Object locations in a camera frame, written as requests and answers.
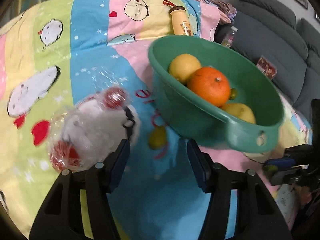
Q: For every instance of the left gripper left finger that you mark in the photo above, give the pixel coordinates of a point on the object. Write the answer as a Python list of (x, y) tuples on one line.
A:
[(116, 163)]

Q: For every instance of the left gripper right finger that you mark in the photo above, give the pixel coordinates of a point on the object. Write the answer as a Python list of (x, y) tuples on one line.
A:
[(200, 165)]

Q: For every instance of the red fruit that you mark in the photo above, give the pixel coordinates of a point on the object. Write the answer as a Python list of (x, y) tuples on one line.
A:
[(64, 156), (114, 98)]

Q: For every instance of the small green fruit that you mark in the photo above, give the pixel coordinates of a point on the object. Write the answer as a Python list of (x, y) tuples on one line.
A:
[(269, 171), (157, 138), (233, 94)]

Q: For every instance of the green plastic bowl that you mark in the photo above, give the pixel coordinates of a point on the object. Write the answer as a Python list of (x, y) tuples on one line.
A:
[(194, 118)]

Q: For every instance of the yellow lemon near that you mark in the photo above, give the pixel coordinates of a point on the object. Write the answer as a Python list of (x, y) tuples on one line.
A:
[(241, 111)]

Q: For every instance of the yellow lemon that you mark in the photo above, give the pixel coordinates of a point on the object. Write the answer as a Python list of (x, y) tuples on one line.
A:
[(241, 111), (183, 66)]

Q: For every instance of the orange tangerine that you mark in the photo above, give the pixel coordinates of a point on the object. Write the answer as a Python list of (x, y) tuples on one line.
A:
[(211, 85)]

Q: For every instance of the red patterned box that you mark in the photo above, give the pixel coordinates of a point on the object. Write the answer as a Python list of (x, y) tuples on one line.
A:
[(266, 67)]

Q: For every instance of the yellow lemon far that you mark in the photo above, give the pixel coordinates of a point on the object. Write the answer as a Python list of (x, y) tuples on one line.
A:
[(183, 66)]

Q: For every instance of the clear plastic bottle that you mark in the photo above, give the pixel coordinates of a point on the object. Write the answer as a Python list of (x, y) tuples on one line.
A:
[(229, 37)]

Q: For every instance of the colourful cartoon blanket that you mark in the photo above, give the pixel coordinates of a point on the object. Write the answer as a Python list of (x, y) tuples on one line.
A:
[(58, 56)]

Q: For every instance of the grey sofa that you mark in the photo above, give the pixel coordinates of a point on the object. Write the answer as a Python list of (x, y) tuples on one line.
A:
[(269, 29)]

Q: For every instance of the beige bear bottle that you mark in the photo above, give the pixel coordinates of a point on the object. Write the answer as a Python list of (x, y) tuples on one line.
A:
[(180, 22)]

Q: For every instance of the pile of folded clothes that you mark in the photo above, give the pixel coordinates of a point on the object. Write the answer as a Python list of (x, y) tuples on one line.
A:
[(227, 11)]

